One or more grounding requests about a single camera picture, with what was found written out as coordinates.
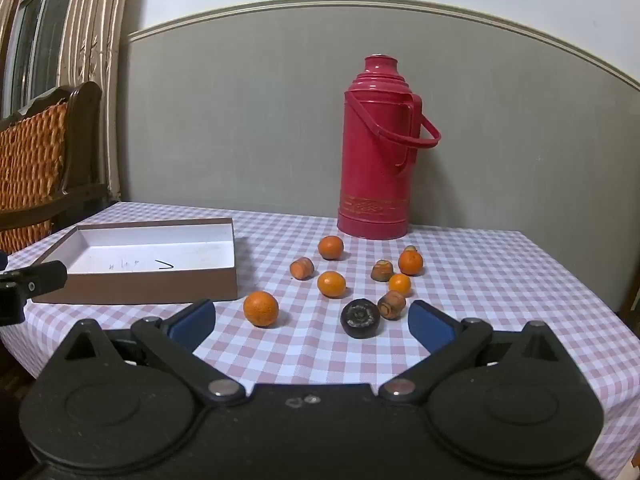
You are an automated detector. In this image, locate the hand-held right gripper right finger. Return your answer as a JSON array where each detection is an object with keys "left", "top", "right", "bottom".
[{"left": 377, "top": 300, "right": 581, "bottom": 405}]

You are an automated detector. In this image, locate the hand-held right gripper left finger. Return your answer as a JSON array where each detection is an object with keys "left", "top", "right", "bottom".
[{"left": 50, "top": 299, "right": 247, "bottom": 404}]

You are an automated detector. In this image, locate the brown cardboard box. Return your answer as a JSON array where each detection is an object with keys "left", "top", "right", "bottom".
[{"left": 31, "top": 218, "right": 240, "bottom": 306}]

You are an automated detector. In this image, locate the dark mangosteen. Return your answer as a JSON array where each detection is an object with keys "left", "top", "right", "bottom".
[{"left": 340, "top": 298, "right": 381, "bottom": 340}]

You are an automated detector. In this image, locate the wooden bench with woven cushion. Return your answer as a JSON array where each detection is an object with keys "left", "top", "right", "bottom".
[{"left": 0, "top": 81, "right": 111, "bottom": 256}]

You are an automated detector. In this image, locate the pink checkered tablecloth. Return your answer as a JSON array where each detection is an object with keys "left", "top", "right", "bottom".
[{"left": 0, "top": 201, "right": 636, "bottom": 480}]

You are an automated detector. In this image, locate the red thermos flask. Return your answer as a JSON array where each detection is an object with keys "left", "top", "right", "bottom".
[{"left": 336, "top": 54, "right": 442, "bottom": 241}]

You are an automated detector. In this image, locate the beige striped curtain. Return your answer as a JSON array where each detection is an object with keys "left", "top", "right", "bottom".
[
  {"left": 57, "top": 0, "right": 136, "bottom": 201},
  {"left": 0, "top": 0, "right": 26, "bottom": 61}
]

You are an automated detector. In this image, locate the window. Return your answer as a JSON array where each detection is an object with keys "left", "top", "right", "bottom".
[{"left": 2, "top": 0, "right": 81, "bottom": 116}]

